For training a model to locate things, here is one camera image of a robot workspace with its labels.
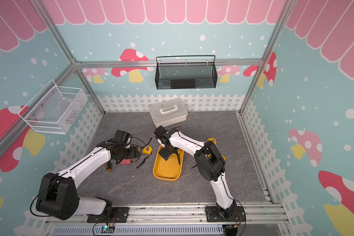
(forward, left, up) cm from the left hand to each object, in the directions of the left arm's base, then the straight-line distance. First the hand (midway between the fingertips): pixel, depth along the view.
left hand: (133, 156), depth 87 cm
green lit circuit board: (-35, +8, -10) cm, 38 cm away
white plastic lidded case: (+33, -19, +4) cm, 38 cm away
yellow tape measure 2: (+1, -5, -8) cm, 9 cm away
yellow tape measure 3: (+17, -49, -6) cm, 53 cm away
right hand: (+5, -22, -3) cm, 23 cm away
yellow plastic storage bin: (-6, -22, -5) cm, 24 cm away
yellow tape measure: (+8, -6, -6) cm, 12 cm away
